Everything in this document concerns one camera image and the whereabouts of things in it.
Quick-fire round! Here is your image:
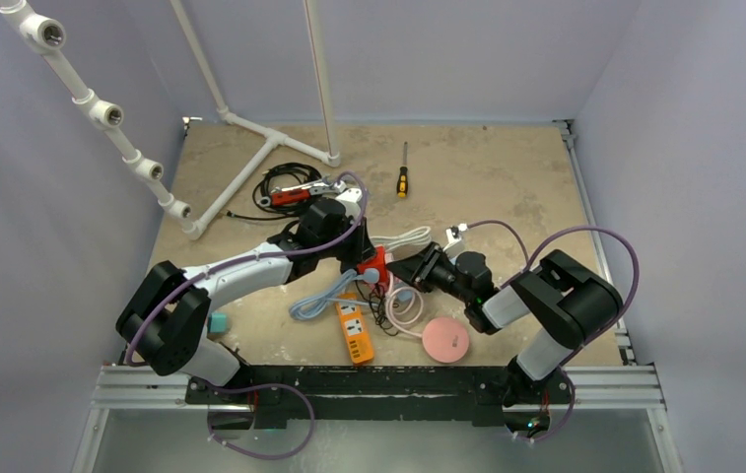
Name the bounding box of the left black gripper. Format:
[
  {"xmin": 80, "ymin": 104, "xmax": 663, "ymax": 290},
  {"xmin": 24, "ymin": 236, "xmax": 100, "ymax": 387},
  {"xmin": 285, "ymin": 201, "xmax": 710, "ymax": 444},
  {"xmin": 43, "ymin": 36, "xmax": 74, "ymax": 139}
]
[{"xmin": 317, "ymin": 212, "xmax": 375, "ymax": 264}]

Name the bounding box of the red cube socket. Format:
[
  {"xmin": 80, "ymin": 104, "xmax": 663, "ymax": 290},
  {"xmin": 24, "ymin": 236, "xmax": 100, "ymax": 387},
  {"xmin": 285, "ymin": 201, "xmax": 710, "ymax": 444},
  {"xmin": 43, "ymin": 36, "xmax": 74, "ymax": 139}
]
[{"xmin": 356, "ymin": 245, "xmax": 389, "ymax": 285}]

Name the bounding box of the grey blue plug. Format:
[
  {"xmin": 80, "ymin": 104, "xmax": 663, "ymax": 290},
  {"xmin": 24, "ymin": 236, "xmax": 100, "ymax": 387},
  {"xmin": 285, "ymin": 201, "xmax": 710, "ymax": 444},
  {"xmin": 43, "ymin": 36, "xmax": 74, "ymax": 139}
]
[{"xmin": 360, "ymin": 268, "xmax": 380, "ymax": 285}]

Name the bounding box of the light blue cable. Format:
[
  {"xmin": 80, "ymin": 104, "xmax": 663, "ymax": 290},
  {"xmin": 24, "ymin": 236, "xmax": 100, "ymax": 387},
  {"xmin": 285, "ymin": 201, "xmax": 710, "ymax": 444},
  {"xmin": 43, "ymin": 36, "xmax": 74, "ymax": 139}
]
[{"xmin": 289, "ymin": 268, "xmax": 368, "ymax": 322}]

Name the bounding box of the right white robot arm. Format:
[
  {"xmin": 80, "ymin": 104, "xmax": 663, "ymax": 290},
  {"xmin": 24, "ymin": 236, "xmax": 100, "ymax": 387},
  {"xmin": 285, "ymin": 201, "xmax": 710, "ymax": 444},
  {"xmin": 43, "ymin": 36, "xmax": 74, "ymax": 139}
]
[{"xmin": 386, "ymin": 242, "xmax": 626, "ymax": 401}]

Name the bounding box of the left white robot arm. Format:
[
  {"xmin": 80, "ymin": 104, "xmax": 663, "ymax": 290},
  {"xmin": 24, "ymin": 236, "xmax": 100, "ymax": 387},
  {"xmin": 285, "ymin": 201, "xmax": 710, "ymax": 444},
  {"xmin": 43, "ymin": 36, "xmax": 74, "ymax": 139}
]
[{"xmin": 115, "ymin": 189, "xmax": 376, "ymax": 403}]

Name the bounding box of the orange power strip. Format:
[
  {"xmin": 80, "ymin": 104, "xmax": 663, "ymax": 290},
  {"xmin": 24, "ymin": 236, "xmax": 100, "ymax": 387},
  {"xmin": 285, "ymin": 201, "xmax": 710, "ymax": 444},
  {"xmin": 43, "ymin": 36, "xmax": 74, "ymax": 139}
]
[{"xmin": 335, "ymin": 293, "xmax": 374, "ymax": 366}]

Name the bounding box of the yellow black screwdriver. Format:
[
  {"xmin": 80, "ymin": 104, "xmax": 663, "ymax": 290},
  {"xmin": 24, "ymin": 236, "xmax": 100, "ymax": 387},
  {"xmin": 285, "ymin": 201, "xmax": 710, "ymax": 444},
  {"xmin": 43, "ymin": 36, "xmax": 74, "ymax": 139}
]
[{"xmin": 396, "ymin": 141, "xmax": 409, "ymax": 198}]

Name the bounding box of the pink round disc charger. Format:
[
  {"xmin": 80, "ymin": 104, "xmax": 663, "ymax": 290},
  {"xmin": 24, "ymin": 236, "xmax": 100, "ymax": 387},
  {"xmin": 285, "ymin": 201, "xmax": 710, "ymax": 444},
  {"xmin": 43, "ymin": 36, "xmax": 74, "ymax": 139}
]
[{"xmin": 421, "ymin": 317, "xmax": 470, "ymax": 364}]

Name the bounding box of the teal small block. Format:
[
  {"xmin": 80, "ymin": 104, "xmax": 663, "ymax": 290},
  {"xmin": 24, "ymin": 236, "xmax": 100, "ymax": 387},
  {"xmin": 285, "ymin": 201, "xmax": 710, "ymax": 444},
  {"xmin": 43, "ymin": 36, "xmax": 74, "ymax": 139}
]
[{"xmin": 207, "ymin": 312, "xmax": 229, "ymax": 335}]

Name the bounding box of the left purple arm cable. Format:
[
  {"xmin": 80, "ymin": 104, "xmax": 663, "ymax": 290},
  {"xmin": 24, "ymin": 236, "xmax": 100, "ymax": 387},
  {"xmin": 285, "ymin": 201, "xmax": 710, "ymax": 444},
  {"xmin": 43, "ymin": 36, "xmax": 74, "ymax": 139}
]
[{"xmin": 124, "ymin": 170, "xmax": 372, "ymax": 462}]

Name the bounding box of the pink cable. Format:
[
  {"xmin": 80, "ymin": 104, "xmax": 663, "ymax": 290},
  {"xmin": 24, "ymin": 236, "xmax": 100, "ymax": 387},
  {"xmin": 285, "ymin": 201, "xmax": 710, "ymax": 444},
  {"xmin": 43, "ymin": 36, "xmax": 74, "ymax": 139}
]
[{"xmin": 381, "ymin": 284, "xmax": 428, "ymax": 339}]

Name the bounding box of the white cable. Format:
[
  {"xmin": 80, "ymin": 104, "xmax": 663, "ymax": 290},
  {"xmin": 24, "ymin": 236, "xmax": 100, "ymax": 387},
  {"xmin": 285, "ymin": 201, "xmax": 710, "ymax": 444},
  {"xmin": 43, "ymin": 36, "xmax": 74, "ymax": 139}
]
[{"xmin": 370, "ymin": 226, "xmax": 434, "ymax": 257}]

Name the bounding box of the thin black wire tangle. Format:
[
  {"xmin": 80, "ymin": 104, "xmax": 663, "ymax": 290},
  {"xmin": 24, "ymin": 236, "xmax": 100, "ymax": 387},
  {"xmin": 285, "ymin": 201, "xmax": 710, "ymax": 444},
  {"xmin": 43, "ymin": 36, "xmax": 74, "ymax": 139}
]
[{"xmin": 369, "ymin": 287, "xmax": 400, "ymax": 337}]

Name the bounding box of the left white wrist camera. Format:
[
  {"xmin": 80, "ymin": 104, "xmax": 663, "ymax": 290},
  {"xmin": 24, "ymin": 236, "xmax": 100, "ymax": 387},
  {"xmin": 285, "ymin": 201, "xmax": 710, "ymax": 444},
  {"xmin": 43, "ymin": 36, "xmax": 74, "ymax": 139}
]
[{"xmin": 335, "ymin": 187, "xmax": 366, "ymax": 217}]

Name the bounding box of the red handled adjustable wrench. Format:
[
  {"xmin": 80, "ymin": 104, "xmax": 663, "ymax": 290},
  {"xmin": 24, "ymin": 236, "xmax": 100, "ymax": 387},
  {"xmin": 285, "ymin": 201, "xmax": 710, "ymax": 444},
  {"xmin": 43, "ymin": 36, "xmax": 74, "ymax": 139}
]
[{"xmin": 256, "ymin": 180, "xmax": 335, "ymax": 208}]

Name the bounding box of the coiled black cable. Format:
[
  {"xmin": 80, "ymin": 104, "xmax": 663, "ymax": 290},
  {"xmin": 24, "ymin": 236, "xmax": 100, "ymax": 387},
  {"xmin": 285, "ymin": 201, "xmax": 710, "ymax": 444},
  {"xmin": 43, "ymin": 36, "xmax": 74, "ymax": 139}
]
[{"xmin": 225, "ymin": 162, "xmax": 325, "ymax": 224}]

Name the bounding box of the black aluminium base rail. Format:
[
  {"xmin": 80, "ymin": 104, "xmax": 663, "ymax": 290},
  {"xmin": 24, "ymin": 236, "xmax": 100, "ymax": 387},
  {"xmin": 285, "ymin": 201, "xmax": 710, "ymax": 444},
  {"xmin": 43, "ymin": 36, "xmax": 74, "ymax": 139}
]
[{"xmin": 93, "ymin": 364, "xmax": 667, "ymax": 429}]

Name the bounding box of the white PVC pipe frame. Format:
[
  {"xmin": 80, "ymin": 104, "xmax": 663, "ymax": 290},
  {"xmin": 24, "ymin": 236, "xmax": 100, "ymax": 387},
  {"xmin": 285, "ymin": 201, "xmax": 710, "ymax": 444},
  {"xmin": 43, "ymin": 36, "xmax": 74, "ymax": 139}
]
[{"xmin": 0, "ymin": 1, "xmax": 341, "ymax": 240}]

